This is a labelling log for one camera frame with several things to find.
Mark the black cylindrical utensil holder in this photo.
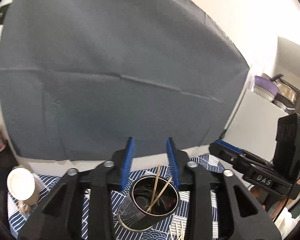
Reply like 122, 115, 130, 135
117, 175, 180, 232

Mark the wooden chopstick bundle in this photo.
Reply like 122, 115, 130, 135
169, 220, 185, 240

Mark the white cabinet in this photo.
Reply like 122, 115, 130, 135
223, 90, 288, 161

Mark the blue white patterned tablecloth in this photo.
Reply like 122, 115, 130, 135
7, 153, 227, 240

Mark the steel pot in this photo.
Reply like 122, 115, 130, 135
272, 74, 297, 107

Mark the grey fabric backdrop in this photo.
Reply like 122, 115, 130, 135
0, 0, 249, 161

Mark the beige ceramic mug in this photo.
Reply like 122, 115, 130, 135
7, 167, 40, 214

